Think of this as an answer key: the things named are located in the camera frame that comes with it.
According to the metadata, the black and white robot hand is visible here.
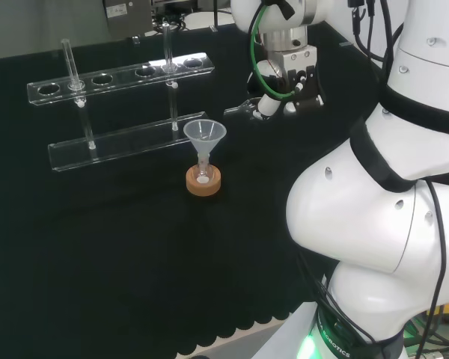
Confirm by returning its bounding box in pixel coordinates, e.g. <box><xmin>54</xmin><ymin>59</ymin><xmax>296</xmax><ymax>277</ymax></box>
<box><xmin>246</xmin><ymin>45</ymin><xmax>326</xmax><ymax>120</ymax></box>

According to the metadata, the translucent plastic funnel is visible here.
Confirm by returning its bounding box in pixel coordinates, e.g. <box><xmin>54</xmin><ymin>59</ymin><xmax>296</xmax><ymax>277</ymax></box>
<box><xmin>183</xmin><ymin>119</ymin><xmax>228</xmax><ymax>166</ymax></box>

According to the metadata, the clear acrylic funnel stand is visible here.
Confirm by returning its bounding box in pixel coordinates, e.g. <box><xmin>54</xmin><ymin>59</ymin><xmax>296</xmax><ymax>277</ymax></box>
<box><xmin>26</xmin><ymin>22</ymin><xmax>216</xmax><ymax>174</ymax></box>

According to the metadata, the small round-bottom glass flask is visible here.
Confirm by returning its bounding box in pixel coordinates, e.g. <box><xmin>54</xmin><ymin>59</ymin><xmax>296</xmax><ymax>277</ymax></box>
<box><xmin>194</xmin><ymin>156</ymin><xmax>215</xmax><ymax>186</ymax></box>

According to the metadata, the grey metal box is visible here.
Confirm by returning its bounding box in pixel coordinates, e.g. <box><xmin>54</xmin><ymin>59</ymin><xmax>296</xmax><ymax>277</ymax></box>
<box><xmin>102</xmin><ymin>0</ymin><xmax>153</xmax><ymax>39</ymax></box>

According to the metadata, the black bench cloth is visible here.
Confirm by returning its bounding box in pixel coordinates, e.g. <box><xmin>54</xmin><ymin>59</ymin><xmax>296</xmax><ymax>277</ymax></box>
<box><xmin>0</xmin><ymin>22</ymin><xmax>383</xmax><ymax>359</ymax></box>

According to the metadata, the green cable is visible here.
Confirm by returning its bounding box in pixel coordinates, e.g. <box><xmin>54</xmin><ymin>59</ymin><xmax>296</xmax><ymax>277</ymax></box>
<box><xmin>249</xmin><ymin>2</ymin><xmax>305</xmax><ymax>100</ymax></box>

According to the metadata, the cork ring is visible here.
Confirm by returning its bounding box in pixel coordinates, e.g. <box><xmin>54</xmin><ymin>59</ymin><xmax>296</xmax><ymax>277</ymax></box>
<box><xmin>185</xmin><ymin>166</ymin><xmax>223</xmax><ymax>197</ymax></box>

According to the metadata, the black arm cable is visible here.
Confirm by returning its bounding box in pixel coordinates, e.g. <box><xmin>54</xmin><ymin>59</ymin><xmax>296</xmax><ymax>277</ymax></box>
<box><xmin>421</xmin><ymin>178</ymin><xmax>448</xmax><ymax>359</ymax></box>

